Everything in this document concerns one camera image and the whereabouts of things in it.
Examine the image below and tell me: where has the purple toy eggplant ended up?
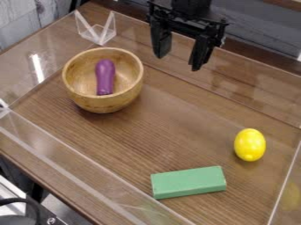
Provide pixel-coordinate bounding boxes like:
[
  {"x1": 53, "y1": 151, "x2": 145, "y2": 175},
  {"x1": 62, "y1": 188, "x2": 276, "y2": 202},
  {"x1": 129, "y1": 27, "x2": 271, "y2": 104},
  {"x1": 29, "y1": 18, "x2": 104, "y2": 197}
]
[{"x1": 95, "y1": 59, "x2": 115, "y2": 95}]

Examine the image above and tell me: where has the brown wooden bowl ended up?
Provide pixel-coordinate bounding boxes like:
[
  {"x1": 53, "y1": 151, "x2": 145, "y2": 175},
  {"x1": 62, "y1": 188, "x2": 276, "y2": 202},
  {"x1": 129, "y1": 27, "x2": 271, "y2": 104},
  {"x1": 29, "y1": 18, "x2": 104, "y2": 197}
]
[{"x1": 62, "y1": 47, "x2": 144, "y2": 113}]

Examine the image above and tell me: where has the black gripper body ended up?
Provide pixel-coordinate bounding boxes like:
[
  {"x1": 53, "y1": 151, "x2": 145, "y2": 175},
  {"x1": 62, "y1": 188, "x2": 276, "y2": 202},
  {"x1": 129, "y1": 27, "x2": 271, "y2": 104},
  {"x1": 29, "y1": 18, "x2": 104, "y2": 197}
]
[{"x1": 148, "y1": 0, "x2": 228, "y2": 47}]

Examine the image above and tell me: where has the clear acrylic tray wall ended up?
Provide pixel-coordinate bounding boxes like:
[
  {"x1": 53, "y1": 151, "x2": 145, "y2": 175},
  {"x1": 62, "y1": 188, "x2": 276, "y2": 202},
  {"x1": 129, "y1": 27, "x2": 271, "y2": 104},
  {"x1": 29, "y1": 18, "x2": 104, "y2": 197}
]
[{"x1": 0, "y1": 105, "x2": 195, "y2": 225}]

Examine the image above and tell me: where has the green rectangular block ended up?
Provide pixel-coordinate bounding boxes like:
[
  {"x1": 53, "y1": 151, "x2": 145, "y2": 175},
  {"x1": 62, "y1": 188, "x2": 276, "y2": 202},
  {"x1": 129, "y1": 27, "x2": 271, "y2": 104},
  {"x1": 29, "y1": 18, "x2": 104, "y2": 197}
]
[{"x1": 149, "y1": 166, "x2": 227, "y2": 200}]

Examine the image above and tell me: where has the clear acrylic corner bracket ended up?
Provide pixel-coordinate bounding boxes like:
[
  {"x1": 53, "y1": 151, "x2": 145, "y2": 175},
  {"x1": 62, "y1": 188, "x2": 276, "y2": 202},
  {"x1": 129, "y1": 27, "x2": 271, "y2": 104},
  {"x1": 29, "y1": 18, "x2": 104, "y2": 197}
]
[{"x1": 73, "y1": 10, "x2": 116, "y2": 46}]

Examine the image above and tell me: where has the black cable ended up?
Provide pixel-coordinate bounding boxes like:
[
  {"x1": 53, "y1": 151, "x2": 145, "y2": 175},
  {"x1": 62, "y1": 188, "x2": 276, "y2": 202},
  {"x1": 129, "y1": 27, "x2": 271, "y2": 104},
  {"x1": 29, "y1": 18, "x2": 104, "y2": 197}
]
[{"x1": 0, "y1": 197, "x2": 42, "y2": 225}]

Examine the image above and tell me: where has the yellow toy lemon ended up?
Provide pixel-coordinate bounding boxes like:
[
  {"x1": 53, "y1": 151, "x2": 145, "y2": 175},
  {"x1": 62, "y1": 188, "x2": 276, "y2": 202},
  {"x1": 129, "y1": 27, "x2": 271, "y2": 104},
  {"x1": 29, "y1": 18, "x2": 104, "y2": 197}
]
[{"x1": 234, "y1": 128, "x2": 267, "y2": 162}]

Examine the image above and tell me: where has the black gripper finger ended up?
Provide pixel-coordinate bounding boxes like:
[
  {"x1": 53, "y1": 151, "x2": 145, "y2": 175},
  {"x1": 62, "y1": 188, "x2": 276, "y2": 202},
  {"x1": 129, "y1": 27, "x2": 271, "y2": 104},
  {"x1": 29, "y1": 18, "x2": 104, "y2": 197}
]
[
  {"x1": 188, "y1": 34, "x2": 214, "y2": 71},
  {"x1": 149, "y1": 18, "x2": 171, "y2": 58}
]

